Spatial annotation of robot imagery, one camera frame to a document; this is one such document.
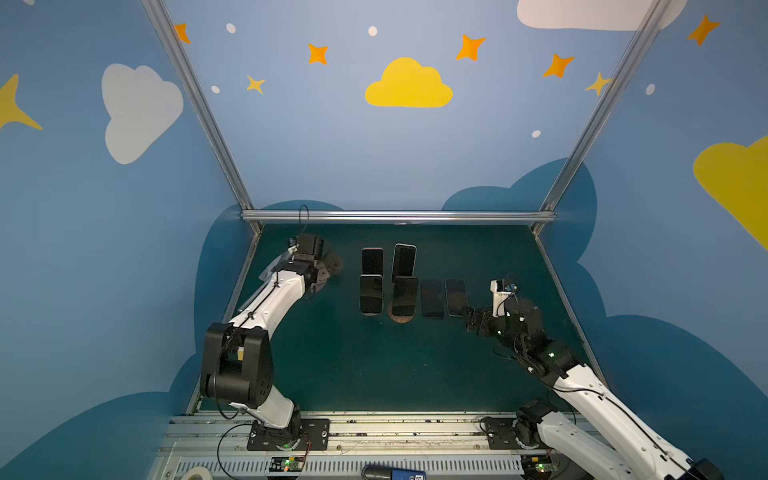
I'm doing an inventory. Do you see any green phone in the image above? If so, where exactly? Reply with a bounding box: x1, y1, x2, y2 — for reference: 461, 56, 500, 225
359, 274, 383, 316

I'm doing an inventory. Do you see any dark phone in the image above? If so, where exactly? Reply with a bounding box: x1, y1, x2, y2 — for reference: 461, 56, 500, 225
392, 277, 419, 316

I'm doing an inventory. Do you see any wooden round phone stand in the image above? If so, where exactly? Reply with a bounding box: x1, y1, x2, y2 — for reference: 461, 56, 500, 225
387, 303, 414, 324

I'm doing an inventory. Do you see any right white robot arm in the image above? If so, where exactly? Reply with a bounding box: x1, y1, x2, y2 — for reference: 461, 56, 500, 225
462, 300, 724, 479

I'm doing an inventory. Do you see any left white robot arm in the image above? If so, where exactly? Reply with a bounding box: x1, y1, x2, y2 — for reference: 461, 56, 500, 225
199, 247, 343, 450

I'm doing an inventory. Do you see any pink phone back left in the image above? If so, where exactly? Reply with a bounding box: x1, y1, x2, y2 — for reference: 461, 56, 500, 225
361, 247, 384, 276

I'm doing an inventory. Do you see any blue black tool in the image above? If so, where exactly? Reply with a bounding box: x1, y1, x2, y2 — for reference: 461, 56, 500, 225
361, 465, 427, 480

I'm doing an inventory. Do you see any white tape roll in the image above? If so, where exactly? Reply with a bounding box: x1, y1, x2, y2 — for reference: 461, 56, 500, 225
181, 466, 213, 480

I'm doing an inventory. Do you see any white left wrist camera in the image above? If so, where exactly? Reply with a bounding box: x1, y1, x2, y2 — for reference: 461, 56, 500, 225
289, 233, 325, 262

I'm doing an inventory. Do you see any horizontal aluminium frame bar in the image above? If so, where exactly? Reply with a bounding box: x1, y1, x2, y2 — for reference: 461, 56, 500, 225
241, 207, 555, 224

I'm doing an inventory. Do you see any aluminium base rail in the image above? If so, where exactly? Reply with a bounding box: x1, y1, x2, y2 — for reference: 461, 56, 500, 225
158, 410, 649, 480

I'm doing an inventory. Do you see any left aluminium frame post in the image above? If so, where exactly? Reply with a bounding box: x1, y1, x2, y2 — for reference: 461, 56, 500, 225
142, 0, 254, 214

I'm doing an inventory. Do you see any aluminium frame post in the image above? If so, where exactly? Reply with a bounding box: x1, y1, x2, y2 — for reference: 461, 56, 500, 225
531, 0, 673, 237
142, 0, 254, 214

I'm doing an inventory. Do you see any right aluminium frame post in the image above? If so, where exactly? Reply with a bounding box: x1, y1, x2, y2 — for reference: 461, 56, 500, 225
531, 0, 673, 237

